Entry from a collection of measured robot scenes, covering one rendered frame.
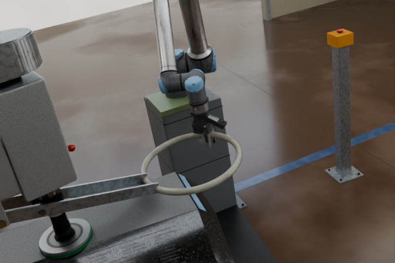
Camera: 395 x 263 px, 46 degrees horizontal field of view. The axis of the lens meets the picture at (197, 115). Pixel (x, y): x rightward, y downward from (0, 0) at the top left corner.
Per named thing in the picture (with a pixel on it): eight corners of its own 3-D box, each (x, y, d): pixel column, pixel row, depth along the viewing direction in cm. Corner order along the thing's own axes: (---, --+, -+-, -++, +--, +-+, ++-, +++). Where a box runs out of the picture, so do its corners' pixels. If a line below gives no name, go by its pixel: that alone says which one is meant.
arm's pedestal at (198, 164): (158, 196, 352) (134, 95, 316) (217, 174, 367) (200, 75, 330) (181, 233, 310) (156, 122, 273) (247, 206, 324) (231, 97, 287)
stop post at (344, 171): (364, 175, 334) (362, 31, 287) (340, 184, 330) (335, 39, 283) (347, 162, 352) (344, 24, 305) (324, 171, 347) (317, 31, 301)
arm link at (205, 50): (191, 64, 302) (166, -38, 247) (217, 60, 300) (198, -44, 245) (191, 80, 292) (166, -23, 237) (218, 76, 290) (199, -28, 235)
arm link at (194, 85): (202, 73, 226) (202, 81, 217) (207, 95, 231) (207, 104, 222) (184, 77, 227) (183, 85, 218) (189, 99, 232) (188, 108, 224)
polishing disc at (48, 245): (52, 263, 177) (51, 261, 177) (32, 239, 193) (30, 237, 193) (100, 235, 188) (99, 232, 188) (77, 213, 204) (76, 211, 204)
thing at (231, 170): (176, 213, 188) (174, 207, 187) (124, 168, 227) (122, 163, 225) (265, 157, 209) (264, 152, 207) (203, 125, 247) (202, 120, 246)
